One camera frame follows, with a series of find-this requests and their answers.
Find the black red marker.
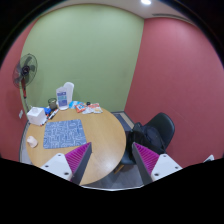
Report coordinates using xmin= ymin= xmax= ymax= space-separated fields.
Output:
xmin=48 ymin=109 xmax=59 ymax=120

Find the orange snack packet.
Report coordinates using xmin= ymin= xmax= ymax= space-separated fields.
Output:
xmin=75 ymin=103 xmax=86 ymax=113

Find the blue patterned mouse pad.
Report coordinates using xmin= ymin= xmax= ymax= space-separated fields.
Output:
xmin=43 ymin=119 xmax=87 ymax=149

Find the round wooden table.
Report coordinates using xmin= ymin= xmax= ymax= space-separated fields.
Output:
xmin=26 ymin=109 xmax=126 ymax=185

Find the ceiling light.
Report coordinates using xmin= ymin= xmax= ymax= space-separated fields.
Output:
xmin=141 ymin=0 xmax=152 ymax=5

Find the white jug with label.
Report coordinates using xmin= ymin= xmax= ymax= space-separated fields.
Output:
xmin=56 ymin=82 xmax=74 ymax=110

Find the black chair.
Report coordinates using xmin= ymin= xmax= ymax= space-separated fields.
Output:
xmin=114 ymin=112 xmax=175 ymax=173

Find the white box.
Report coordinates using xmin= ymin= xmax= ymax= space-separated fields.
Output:
xmin=27 ymin=107 xmax=46 ymax=126

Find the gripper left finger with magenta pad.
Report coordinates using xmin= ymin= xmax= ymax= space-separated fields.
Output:
xmin=41 ymin=143 xmax=92 ymax=185

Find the black backpack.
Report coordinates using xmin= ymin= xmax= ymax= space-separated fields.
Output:
xmin=126 ymin=122 xmax=166 ymax=156

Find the black standing fan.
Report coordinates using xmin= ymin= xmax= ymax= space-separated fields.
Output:
xmin=12 ymin=53 xmax=38 ymax=105

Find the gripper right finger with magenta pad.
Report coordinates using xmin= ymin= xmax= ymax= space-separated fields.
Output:
xmin=132 ymin=143 xmax=182 ymax=185

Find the clear plastic packet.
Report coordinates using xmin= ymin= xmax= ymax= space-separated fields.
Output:
xmin=83 ymin=103 xmax=102 ymax=114

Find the dark glass jar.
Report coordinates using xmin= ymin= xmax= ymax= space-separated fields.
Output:
xmin=48 ymin=98 xmax=57 ymax=110

